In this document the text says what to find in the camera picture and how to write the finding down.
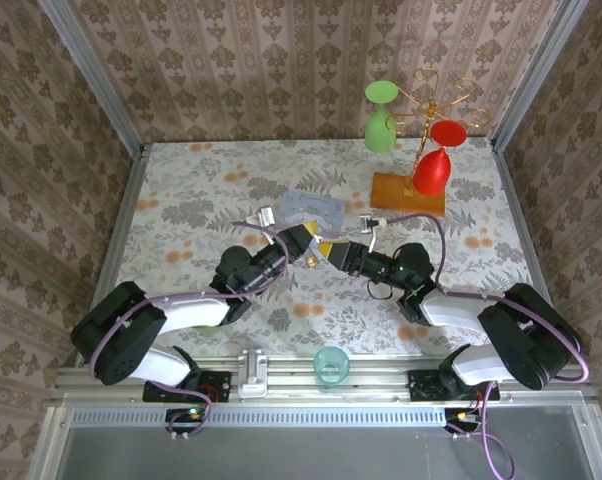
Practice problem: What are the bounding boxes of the red wine glass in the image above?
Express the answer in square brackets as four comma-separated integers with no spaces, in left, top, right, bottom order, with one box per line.
[411,119,468,196]

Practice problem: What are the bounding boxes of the floral tablecloth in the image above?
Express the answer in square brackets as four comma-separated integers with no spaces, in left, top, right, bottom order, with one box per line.
[83,138,557,359]

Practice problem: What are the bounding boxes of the white clamp latch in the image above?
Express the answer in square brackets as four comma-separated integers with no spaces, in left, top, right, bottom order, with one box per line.
[237,349,270,400]

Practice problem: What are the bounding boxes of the teal glass cup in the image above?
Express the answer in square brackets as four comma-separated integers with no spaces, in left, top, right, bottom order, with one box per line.
[313,345,351,388]

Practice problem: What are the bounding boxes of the green wine glass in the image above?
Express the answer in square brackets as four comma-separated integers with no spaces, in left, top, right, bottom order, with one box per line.
[363,81,401,153]

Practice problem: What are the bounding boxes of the left controller circuit board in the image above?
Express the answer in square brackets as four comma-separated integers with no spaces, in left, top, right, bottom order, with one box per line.
[164,407,213,442]

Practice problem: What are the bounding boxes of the controller circuit board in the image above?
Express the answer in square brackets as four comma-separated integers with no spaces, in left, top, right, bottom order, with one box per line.
[164,407,213,442]
[443,406,485,442]

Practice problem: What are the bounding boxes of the right controller circuit board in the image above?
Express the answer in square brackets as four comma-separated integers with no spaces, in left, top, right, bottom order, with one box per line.
[443,406,485,442]

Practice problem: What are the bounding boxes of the grey metal panel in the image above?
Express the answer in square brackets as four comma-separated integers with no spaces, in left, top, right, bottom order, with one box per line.
[30,424,602,480]

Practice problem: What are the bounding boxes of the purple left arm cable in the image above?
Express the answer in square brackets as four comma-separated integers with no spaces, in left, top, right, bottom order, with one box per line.
[88,219,290,441]

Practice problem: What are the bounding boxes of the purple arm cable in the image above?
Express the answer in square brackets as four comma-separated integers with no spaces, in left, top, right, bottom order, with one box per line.
[378,213,591,479]
[88,219,290,441]

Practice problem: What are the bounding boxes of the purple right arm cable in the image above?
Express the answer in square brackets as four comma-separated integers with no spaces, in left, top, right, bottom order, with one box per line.
[378,213,591,479]

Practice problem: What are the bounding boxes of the gold wire rack wooden base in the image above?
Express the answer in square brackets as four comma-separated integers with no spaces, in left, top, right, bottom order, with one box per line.
[369,67,493,217]

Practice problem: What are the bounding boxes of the aluminium table edge rail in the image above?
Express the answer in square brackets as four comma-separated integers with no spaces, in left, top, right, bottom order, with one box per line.
[50,352,600,405]

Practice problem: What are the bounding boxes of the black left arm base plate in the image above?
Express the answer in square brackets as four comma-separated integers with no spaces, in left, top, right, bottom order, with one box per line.
[141,370,232,404]

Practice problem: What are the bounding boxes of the aluminium side rail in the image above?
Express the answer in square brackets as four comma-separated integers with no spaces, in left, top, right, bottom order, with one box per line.
[73,144,150,369]
[489,139,572,364]

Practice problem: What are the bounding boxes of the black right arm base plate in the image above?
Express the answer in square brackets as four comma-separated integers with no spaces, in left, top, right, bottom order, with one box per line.
[408,369,501,403]

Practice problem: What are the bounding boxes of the grey slotted cable duct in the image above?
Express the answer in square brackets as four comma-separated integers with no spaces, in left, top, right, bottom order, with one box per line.
[70,405,447,427]

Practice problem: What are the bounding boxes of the aluminium corner post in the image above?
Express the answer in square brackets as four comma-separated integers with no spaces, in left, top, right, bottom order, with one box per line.
[489,0,593,151]
[36,0,147,151]

